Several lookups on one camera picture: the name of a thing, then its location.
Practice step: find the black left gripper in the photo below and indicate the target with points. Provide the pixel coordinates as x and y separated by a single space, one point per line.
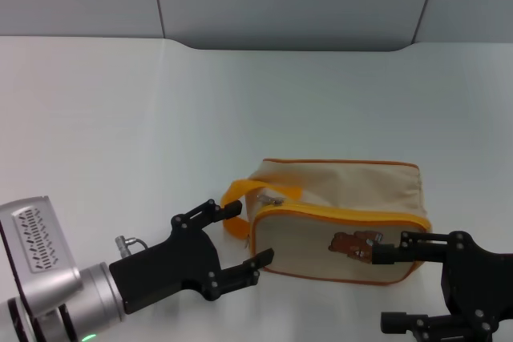
172 262

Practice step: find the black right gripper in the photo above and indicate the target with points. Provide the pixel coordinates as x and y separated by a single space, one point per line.
477 278

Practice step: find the beige bear print food bag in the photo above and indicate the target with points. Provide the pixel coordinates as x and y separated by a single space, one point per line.
344 194

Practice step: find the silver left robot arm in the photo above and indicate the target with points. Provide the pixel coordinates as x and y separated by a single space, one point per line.
98 292

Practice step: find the silver vented left wrist camera housing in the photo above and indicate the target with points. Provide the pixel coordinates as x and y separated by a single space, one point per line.
40 238

